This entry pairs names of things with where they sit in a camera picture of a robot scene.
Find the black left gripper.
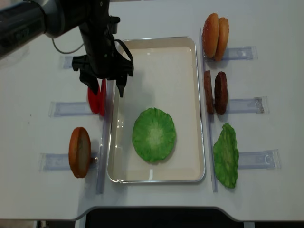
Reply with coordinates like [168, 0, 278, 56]
[72, 17, 134, 97]

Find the red tomato slice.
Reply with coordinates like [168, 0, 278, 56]
[99, 79, 106, 116]
[87, 88, 100, 114]

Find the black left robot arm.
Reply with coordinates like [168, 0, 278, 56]
[0, 0, 134, 96]

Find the clear cheese pusher track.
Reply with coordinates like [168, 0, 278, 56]
[59, 56, 73, 69]

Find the clear tomato pusher track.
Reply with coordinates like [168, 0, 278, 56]
[48, 102, 94, 117]

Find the green lettuce leaf on tray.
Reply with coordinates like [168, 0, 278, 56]
[132, 108, 176, 163]

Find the lighter brown meat patty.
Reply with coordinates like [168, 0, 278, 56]
[204, 70, 213, 114]

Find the dark brown meat patty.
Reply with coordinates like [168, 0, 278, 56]
[214, 71, 228, 115]

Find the upright green lettuce leaf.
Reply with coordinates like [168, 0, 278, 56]
[213, 123, 239, 189]

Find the clear lettuce pusher track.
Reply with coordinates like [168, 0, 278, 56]
[238, 149, 281, 170]

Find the white rectangular metal tray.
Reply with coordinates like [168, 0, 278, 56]
[107, 37, 205, 183]

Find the left upright bun half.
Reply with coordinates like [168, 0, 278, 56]
[68, 127, 91, 178]

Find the clear left bun pusher track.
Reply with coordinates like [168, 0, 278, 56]
[39, 152, 98, 172]

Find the clear bun pusher track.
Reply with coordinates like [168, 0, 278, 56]
[39, 152, 98, 172]
[204, 46, 258, 62]

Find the sesame bun top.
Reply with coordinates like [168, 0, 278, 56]
[202, 13, 219, 58]

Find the bun half beside sesame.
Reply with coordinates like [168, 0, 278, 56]
[214, 17, 229, 61]

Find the clear bun pusher track right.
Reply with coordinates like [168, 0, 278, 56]
[204, 46, 258, 62]

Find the clear patty pusher track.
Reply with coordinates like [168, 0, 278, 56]
[225, 96, 269, 114]

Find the clear left front rail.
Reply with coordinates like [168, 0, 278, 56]
[96, 81, 115, 194]

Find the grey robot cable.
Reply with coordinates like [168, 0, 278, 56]
[51, 38, 84, 54]

